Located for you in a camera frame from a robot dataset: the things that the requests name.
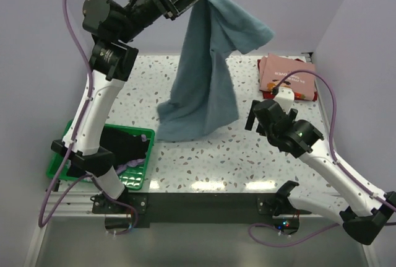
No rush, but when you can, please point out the aluminium frame rail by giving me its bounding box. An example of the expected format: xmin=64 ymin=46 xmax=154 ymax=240
xmin=51 ymin=191 xmax=98 ymax=217

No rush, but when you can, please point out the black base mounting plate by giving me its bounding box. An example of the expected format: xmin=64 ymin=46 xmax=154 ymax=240
xmin=90 ymin=193 xmax=299 ymax=229

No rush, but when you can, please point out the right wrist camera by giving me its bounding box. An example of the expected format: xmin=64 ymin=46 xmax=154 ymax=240
xmin=272 ymin=86 xmax=295 ymax=114

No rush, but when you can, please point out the green plastic basket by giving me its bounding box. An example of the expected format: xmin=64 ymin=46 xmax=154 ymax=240
xmin=46 ymin=119 xmax=155 ymax=191

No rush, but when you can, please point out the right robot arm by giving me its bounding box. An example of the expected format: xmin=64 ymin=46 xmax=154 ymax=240
xmin=245 ymin=100 xmax=395 ymax=245

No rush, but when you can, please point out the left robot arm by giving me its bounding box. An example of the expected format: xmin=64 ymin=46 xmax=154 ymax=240
xmin=51 ymin=0 xmax=200 ymax=212

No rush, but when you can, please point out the lavender garment in basket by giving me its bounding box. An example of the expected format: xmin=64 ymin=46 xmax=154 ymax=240
xmin=87 ymin=133 xmax=149 ymax=183

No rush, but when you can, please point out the blue t-shirt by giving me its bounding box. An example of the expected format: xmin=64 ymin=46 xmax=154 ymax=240
xmin=157 ymin=0 xmax=274 ymax=142

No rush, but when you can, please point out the black garment in basket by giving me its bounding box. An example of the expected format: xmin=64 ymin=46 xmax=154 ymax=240
xmin=66 ymin=126 xmax=150 ymax=177

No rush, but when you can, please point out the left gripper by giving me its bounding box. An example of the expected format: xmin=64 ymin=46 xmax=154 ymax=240
xmin=116 ymin=0 xmax=211 ymax=44

